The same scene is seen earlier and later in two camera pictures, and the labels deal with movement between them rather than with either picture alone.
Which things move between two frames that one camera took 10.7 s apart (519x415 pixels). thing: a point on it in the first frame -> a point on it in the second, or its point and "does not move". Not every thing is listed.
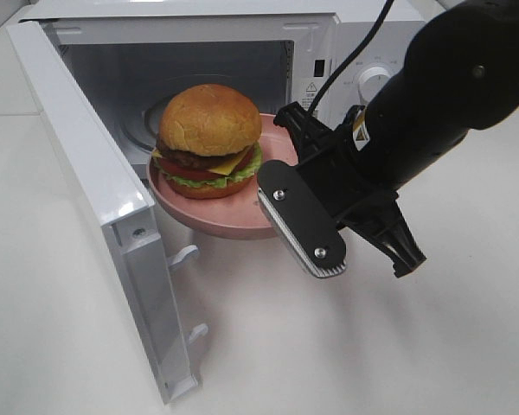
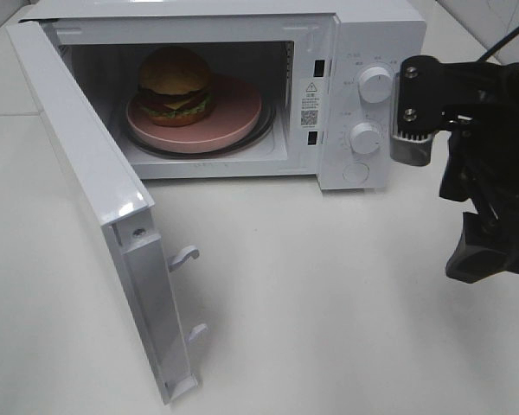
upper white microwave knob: (371, 81) does not move
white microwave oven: (128, 57) does not move
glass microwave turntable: (141, 124) -> (263, 130)
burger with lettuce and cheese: (208, 143) -> (175, 86)
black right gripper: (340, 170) -> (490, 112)
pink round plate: (236, 216) -> (238, 107)
